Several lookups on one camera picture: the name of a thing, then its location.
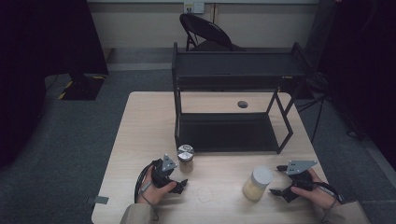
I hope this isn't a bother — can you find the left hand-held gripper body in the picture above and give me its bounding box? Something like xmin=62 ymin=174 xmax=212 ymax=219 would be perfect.
xmin=150 ymin=153 xmax=178 ymax=189

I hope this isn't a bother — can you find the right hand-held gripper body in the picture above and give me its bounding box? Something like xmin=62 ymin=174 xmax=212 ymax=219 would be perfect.
xmin=285 ymin=160 xmax=318 ymax=203

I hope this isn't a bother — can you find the glass jar with white lid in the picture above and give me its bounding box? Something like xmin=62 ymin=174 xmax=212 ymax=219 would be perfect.
xmin=242 ymin=165 xmax=275 ymax=203

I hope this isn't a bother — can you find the glass jar with silver lid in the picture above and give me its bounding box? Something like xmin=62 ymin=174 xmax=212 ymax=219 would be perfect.
xmin=176 ymin=144 xmax=196 ymax=174

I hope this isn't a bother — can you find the black metal shelf rack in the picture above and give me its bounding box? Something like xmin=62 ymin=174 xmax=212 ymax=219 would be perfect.
xmin=171 ymin=41 xmax=313 ymax=155

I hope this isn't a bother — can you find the person's left hand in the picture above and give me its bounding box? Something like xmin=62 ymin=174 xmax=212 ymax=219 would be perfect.
xmin=136 ymin=165 xmax=177 ymax=206

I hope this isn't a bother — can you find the person's right hand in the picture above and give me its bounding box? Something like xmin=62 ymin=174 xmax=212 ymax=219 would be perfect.
xmin=290 ymin=168 xmax=343 ymax=211

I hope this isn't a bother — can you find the grey tape strip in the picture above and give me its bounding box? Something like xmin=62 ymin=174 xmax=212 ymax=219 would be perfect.
xmin=92 ymin=195 xmax=110 ymax=205

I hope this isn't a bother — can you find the black tripod stand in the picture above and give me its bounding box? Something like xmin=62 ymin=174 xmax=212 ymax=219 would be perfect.
xmin=293 ymin=70 xmax=332 ymax=145

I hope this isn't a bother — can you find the black stand base yellow tape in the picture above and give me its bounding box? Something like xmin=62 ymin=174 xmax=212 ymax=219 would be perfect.
xmin=57 ymin=72 xmax=107 ymax=102

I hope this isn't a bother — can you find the black curtain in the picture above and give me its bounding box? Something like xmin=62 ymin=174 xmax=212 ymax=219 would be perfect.
xmin=0 ymin=0 xmax=109 ymax=170
xmin=317 ymin=0 xmax=396 ymax=172

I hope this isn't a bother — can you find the black folding chair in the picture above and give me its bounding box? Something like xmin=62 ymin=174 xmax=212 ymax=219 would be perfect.
xmin=178 ymin=12 xmax=247 ymax=52

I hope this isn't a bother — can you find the left hand-held gripper cable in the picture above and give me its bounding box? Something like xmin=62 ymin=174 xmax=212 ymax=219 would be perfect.
xmin=134 ymin=161 xmax=161 ymax=222

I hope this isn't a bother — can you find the hand-held gripper cable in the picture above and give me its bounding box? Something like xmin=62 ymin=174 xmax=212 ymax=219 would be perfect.
xmin=312 ymin=181 xmax=346 ymax=224
xmin=134 ymin=161 xmax=161 ymax=222

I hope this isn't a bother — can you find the right hand-held gripper cable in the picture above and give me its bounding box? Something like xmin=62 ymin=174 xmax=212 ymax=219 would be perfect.
xmin=312 ymin=181 xmax=346 ymax=224

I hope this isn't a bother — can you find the white wall socket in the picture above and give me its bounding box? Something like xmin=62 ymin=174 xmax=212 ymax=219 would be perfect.
xmin=183 ymin=1 xmax=205 ymax=15

